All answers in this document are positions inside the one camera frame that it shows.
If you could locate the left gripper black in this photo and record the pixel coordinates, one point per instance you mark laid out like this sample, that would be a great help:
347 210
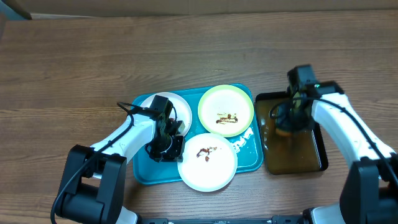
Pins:
175 155

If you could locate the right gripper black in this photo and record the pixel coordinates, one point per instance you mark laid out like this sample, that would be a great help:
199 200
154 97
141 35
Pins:
283 123

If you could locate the green and yellow sponge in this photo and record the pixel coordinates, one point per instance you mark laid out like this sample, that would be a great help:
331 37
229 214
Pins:
284 131

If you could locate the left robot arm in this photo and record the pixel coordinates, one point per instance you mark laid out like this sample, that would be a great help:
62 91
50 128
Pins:
93 180

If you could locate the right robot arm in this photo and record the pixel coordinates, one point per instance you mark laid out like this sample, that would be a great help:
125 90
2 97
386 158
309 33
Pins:
370 191

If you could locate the black tray with brown water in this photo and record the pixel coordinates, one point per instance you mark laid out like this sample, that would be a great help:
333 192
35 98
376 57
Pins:
301 152

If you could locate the teal plastic serving tray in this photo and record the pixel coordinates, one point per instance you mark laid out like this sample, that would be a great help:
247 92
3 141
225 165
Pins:
248 147

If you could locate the green rimmed white plate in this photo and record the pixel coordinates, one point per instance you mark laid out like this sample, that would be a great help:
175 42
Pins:
226 110

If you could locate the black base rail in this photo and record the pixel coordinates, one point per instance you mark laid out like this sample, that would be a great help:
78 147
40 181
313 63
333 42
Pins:
277 219

